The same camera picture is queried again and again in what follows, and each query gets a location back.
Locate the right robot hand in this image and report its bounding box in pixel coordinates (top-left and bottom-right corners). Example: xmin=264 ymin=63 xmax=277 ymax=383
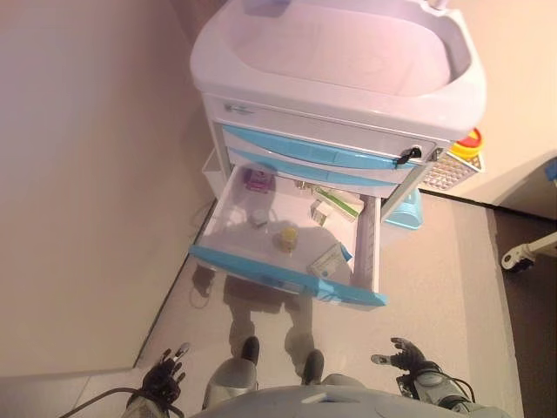
xmin=370 ymin=337 xmax=430 ymax=381

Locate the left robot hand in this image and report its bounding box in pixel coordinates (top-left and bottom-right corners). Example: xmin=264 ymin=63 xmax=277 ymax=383
xmin=141 ymin=341 xmax=192 ymax=404

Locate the blue-front drawer with medicines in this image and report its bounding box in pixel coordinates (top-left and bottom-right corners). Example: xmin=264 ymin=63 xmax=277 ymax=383
xmin=189 ymin=163 xmax=389 ymax=311

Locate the blue and white medicine box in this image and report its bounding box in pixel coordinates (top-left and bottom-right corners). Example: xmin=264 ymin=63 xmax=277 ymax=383
xmin=306 ymin=242 xmax=352 ymax=280

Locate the small white medicine box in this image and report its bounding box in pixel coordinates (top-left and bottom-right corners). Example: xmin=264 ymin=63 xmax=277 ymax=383
xmin=309 ymin=202 xmax=334 ymax=227

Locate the green and white medicine box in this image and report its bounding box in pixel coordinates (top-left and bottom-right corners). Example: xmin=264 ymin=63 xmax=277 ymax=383
xmin=312 ymin=185 xmax=365 ymax=221

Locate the purple medicine box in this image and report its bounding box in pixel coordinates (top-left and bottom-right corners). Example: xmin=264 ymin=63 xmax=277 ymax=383
xmin=243 ymin=168 xmax=270 ymax=192

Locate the tall blue-front cart drawer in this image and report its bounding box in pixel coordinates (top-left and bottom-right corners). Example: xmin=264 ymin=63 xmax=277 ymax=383
xmin=219 ymin=123 xmax=426 ymax=172

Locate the grey robot torso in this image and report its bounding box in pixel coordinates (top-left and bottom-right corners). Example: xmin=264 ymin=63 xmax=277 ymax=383
xmin=186 ymin=385 xmax=523 ymax=418

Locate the right robot leg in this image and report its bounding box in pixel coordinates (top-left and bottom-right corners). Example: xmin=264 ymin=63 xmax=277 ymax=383
xmin=299 ymin=349 xmax=362 ymax=388

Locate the waste bin with blue lid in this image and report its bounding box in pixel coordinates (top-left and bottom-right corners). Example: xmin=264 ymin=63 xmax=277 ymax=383
xmin=382 ymin=190 xmax=424 ymax=230

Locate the bed caster wheel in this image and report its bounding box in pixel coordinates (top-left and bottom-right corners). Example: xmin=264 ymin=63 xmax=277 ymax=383
xmin=500 ymin=247 xmax=535 ymax=273

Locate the black key tag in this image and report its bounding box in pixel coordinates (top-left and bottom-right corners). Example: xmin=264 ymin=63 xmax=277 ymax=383
xmin=393 ymin=146 xmax=422 ymax=167

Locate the white hospital bed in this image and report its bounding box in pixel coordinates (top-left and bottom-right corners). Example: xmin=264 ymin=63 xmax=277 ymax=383
xmin=491 ymin=152 xmax=557 ymax=273

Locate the yellow sharps container red lid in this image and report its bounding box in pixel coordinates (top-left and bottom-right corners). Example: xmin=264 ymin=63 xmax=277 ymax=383
xmin=449 ymin=128 xmax=485 ymax=165

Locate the white medical cart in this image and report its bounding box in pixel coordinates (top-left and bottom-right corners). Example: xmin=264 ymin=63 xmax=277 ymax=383
xmin=190 ymin=0 xmax=487 ymax=227

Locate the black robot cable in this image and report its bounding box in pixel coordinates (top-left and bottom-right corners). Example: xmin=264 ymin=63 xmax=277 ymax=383
xmin=64 ymin=386 xmax=144 ymax=418

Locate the white wire basket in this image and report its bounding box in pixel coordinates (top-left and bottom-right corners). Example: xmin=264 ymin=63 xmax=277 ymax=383
xmin=419 ymin=150 xmax=485 ymax=192

